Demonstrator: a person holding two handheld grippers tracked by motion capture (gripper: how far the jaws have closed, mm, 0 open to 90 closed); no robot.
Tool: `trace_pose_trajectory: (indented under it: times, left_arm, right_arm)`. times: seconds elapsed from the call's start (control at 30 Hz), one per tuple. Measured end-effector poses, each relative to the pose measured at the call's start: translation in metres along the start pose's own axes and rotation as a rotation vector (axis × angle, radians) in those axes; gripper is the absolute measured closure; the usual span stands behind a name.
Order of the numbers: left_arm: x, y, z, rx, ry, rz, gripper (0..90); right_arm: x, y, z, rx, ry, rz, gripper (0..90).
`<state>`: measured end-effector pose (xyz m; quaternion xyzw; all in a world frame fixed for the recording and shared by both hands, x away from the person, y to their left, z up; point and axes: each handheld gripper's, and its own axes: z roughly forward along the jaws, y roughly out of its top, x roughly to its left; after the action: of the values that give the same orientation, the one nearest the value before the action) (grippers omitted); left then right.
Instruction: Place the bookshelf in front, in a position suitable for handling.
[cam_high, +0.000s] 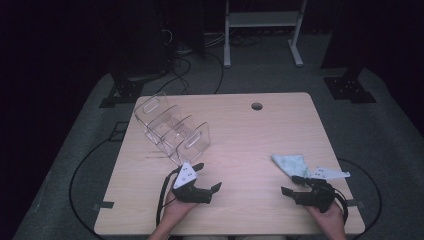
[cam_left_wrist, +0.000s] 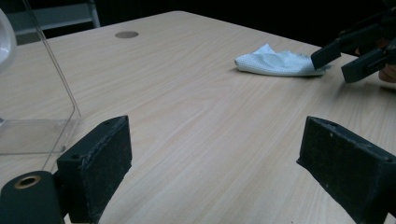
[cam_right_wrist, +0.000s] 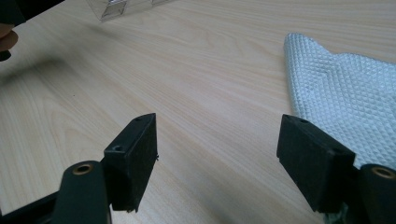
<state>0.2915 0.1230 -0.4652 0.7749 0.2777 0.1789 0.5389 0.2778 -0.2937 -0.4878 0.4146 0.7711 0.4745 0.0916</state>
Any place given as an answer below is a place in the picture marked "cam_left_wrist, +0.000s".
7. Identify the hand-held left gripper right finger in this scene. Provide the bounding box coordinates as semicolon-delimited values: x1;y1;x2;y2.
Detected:
296;116;396;224

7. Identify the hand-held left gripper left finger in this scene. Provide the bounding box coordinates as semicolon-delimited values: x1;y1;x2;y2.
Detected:
56;115;133;224

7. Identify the white metal stand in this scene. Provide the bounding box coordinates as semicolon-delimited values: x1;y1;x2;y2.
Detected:
5;0;101;35

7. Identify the light blue cleaning cloth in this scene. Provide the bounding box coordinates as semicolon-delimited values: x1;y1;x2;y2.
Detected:
233;43;332;77

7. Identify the clear plastic divided organizer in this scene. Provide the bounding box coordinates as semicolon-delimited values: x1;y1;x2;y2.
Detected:
0;0;82;173

